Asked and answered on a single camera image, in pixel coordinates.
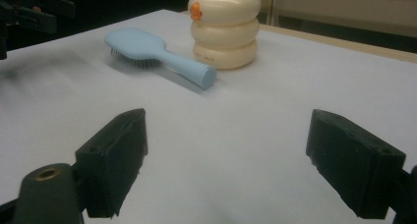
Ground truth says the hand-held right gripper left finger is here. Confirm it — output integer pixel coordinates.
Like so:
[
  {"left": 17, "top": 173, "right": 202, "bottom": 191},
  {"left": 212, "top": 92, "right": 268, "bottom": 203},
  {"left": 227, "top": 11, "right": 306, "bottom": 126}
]
[{"left": 75, "top": 108, "right": 149, "bottom": 218}]

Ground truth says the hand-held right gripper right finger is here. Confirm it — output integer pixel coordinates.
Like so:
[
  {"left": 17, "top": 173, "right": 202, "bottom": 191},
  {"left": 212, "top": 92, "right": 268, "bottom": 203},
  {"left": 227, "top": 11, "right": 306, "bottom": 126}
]
[{"left": 305, "top": 109, "right": 407, "bottom": 220}]

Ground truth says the cream ringed cup with duck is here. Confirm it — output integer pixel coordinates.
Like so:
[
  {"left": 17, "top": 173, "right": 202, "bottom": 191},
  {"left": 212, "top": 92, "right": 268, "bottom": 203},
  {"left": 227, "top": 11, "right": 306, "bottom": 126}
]
[{"left": 187, "top": 0, "right": 263, "bottom": 71}]

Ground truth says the white table board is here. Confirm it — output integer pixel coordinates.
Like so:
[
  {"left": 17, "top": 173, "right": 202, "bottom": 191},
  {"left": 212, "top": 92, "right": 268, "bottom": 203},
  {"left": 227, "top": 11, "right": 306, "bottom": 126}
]
[{"left": 0, "top": 9, "right": 417, "bottom": 224}]

